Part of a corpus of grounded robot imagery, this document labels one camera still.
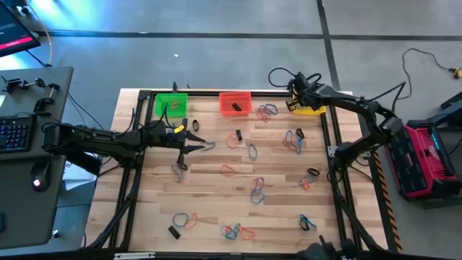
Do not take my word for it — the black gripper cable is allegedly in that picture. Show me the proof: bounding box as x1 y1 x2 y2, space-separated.
267 66 323 90
139 102 174 131

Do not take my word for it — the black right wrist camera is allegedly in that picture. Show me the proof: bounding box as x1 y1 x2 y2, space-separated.
285 97 301 113

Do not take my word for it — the black floor cable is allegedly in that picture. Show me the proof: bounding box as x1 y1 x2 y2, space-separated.
392 47 455 117

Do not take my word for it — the black desk cable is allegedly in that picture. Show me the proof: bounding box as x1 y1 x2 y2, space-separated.
66 92 103 128

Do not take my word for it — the green plastic basket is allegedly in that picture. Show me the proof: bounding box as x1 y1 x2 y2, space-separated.
154 92 189 118

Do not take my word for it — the black computer mouse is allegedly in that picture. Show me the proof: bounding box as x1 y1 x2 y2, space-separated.
30 160 52 193

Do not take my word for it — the black desk clamp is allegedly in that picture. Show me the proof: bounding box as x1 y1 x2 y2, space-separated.
1 77 61 94
33 83 61 117

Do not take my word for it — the tan cable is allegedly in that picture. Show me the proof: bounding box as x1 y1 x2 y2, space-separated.
23 0 54 66

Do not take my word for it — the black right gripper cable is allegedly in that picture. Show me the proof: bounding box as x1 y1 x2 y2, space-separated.
267 66 323 90

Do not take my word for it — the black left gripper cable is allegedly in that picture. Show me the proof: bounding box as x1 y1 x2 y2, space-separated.
139 102 174 131

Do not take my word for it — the white paper sheet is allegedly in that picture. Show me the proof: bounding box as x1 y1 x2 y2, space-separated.
61 160 97 194

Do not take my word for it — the orange plastic basket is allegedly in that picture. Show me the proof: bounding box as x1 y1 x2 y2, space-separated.
219 91 253 117

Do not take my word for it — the black computer monitor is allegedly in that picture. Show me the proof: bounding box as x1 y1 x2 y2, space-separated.
0 0 42 59

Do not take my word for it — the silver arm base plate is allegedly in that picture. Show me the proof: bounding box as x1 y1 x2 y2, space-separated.
326 144 372 159

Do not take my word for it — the silver table bracket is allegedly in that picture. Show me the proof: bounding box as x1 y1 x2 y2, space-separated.
113 251 156 260

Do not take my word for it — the grey desk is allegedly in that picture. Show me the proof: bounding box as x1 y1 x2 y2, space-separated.
0 66 75 251

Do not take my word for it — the black metal stand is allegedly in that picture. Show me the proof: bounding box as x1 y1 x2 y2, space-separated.
427 90 462 128

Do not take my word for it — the black backlit keyboard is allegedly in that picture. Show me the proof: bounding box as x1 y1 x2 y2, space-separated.
0 113 38 155

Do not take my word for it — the black yellow hazard tape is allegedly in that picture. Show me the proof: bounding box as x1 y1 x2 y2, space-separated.
357 100 404 254

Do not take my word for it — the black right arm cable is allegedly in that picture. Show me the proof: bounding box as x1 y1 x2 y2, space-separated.
360 80 408 113

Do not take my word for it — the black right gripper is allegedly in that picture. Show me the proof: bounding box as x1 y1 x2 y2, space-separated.
288 71 328 111

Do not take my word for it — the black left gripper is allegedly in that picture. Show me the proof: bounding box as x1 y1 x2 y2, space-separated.
144 124 206 156

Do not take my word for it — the red black tool case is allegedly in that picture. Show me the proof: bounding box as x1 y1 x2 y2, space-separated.
385 121 462 202

